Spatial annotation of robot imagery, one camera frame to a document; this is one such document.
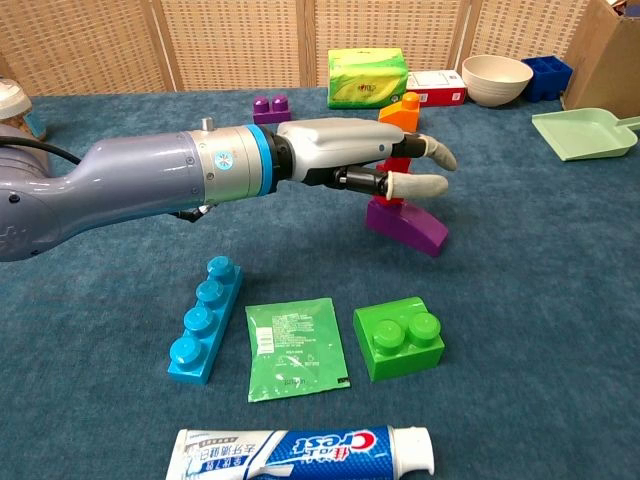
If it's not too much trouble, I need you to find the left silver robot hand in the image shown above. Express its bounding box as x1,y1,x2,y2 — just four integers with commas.
274,118,459,201

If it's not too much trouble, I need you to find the red small block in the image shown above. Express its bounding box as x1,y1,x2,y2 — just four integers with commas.
374,156,416,206

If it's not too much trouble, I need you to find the long purple block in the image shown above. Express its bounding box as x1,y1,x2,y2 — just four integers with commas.
364,198,450,258

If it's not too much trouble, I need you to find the orange block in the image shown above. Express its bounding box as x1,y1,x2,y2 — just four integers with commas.
378,91,421,134

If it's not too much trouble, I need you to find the small purple block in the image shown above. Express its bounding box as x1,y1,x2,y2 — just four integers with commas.
252,93,293,126

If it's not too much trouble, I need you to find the green square block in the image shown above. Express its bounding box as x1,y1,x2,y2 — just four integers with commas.
352,296,446,384

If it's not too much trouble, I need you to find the dark blue block right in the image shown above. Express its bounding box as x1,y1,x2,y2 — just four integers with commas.
521,54,574,103

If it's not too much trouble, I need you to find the light blue long block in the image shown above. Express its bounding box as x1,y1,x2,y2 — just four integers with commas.
167,255,245,386

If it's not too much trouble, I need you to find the green yellow tissue pack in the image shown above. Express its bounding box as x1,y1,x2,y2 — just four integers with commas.
327,47,409,110

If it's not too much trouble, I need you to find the red white carton box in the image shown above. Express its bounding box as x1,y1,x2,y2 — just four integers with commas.
405,69,468,107

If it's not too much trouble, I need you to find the woven bamboo folding screen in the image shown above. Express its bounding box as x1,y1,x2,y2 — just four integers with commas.
0,0,606,96

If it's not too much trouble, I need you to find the beige bowl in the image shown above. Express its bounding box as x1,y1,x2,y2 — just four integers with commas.
460,54,535,108

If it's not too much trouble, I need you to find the green sachet packet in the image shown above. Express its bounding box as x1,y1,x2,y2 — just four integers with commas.
244,296,352,404

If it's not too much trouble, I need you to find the teal carpet table mat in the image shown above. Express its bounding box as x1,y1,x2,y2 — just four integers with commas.
0,87,640,480

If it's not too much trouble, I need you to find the mint green dustpan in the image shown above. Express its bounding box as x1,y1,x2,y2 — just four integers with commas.
531,107,640,162

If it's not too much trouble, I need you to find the brown cardboard box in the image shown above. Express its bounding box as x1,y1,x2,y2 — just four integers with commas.
563,0,640,117

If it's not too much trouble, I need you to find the blue white toothpaste tube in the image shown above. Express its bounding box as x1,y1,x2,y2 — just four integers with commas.
164,424,436,480

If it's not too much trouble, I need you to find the white-lidded snack jar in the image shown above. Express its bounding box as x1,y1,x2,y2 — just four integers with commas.
0,78,49,144

